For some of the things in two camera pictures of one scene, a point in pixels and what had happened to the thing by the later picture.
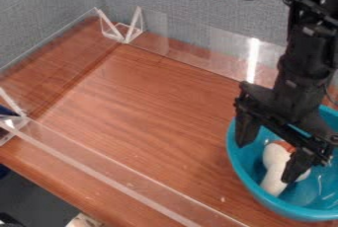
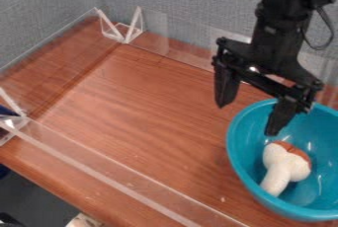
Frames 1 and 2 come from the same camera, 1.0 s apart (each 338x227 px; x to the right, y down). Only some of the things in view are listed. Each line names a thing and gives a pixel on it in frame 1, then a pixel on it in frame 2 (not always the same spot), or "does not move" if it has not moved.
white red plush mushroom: x=276 y=154 does not move
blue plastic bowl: x=307 y=199 does not move
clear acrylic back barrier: x=216 y=51 does not move
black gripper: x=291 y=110 -> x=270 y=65
